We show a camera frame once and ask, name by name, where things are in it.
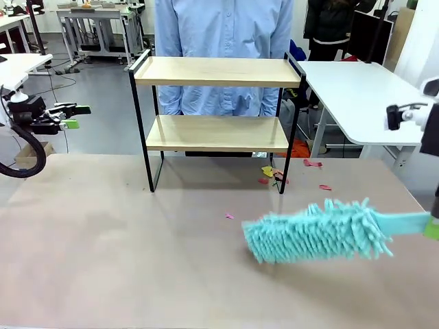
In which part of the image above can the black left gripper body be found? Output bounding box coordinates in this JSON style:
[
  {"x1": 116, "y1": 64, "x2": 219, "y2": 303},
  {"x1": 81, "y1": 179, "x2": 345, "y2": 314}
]
[{"x1": 8, "y1": 108, "x2": 66, "y2": 136}]

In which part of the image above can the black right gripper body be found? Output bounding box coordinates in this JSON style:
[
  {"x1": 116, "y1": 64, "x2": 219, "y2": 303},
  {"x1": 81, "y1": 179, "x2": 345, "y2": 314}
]
[{"x1": 420, "y1": 101, "x2": 439, "y2": 156}]

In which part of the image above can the turquoise chenille duster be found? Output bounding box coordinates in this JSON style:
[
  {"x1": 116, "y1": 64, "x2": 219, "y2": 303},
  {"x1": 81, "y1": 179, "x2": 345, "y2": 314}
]
[{"x1": 241, "y1": 197, "x2": 434, "y2": 266}]

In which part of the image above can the brown cardboard box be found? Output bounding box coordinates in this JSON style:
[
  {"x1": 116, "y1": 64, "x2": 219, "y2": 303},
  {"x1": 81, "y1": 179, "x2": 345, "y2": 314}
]
[{"x1": 14, "y1": 141, "x2": 57, "y2": 170}]

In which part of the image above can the white desk top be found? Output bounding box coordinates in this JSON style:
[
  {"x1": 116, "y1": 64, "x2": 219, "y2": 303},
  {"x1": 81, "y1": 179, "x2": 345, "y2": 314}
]
[{"x1": 0, "y1": 53, "x2": 54, "y2": 90}]

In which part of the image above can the white table with rounded top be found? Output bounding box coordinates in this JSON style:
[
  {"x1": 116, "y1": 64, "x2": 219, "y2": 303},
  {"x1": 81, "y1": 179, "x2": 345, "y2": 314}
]
[{"x1": 296, "y1": 60, "x2": 434, "y2": 173}]

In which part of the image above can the black stand pole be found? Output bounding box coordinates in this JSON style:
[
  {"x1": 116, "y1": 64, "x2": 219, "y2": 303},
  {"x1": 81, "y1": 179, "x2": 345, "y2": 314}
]
[{"x1": 25, "y1": 0, "x2": 48, "y2": 56}]

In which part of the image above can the brown cardboard sheet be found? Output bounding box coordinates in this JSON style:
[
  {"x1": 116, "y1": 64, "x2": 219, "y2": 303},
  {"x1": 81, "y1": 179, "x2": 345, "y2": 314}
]
[{"x1": 383, "y1": 5, "x2": 418, "y2": 71}]

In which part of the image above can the thin black tripod pole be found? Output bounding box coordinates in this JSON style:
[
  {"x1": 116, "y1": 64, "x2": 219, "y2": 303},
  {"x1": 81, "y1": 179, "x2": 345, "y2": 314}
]
[{"x1": 367, "y1": 0, "x2": 390, "y2": 66}]

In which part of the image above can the black flat panel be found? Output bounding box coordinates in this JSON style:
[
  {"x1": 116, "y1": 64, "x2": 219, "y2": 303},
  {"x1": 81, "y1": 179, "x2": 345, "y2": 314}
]
[{"x1": 345, "y1": 9, "x2": 394, "y2": 66}]

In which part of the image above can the orange cloth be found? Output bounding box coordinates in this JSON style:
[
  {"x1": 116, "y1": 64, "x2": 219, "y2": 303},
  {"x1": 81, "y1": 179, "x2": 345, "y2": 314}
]
[{"x1": 294, "y1": 136, "x2": 314, "y2": 158}]

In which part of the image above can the person in dark clothes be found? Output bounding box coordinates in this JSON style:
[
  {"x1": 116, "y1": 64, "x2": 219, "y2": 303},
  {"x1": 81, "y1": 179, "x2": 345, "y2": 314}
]
[{"x1": 302, "y1": 0, "x2": 363, "y2": 111}]

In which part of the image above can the blue chair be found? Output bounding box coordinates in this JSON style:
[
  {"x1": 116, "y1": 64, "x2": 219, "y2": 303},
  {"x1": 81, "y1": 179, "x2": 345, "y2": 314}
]
[{"x1": 289, "y1": 38, "x2": 308, "y2": 75}]

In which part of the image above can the person in light blue shirt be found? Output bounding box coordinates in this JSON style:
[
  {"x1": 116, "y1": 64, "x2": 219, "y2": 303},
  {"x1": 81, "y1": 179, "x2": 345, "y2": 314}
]
[{"x1": 154, "y1": 0, "x2": 296, "y2": 158}]

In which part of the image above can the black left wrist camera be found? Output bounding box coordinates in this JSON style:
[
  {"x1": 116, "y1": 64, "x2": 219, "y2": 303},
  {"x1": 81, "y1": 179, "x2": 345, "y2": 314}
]
[{"x1": 23, "y1": 96, "x2": 47, "y2": 111}]

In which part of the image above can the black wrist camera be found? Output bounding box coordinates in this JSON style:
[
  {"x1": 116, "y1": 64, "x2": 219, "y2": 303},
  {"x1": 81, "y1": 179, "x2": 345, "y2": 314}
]
[
  {"x1": 23, "y1": 96, "x2": 47, "y2": 111},
  {"x1": 385, "y1": 104, "x2": 402, "y2": 132}
]

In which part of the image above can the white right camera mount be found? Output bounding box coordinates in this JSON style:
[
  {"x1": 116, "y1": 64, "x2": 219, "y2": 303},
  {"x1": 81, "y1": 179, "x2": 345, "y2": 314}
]
[{"x1": 399, "y1": 101, "x2": 430, "y2": 128}]

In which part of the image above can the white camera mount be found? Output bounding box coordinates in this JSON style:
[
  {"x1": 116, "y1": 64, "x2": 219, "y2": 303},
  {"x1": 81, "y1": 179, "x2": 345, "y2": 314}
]
[
  {"x1": 9, "y1": 89, "x2": 29, "y2": 104},
  {"x1": 399, "y1": 101, "x2": 430, "y2": 128}
]

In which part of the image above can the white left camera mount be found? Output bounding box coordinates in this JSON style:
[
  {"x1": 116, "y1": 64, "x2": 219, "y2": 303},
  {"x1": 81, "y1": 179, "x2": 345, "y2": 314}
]
[{"x1": 9, "y1": 89, "x2": 29, "y2": 104}]

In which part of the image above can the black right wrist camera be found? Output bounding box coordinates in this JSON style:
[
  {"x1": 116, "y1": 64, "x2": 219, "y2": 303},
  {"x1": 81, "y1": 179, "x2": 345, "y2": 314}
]
[{"x1": 385, "y1": 104, "x2": 402, "y2": 132}]

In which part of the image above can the grey metal frame desk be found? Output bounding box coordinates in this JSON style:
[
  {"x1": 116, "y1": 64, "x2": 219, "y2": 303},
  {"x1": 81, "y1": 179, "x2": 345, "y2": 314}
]
[{"x1": 56, "y1": 1, "x2": 147, "y2": 71}]

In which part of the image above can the wooden shelf with black frame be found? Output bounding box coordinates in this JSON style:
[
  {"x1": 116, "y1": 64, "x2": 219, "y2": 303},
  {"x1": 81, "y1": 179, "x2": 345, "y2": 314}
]
[{"x1": 128, "y1": 49, "x2": 307, "y2": 195}]

